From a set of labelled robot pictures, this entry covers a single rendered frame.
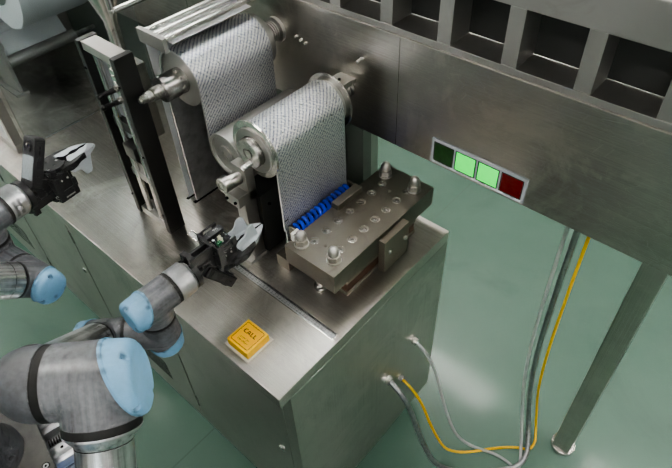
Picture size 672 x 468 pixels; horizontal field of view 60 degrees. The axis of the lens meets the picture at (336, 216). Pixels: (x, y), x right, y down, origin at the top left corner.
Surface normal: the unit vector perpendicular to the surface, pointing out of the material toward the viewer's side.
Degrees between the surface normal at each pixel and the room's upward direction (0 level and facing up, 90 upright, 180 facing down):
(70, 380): 31
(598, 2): 90
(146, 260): 0
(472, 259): 0
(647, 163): 90
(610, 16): 90
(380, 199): 0
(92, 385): 41
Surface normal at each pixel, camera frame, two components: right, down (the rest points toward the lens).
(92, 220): -0.04, -0.71
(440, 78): -0.66, 0.55
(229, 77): 0.75, 0.47
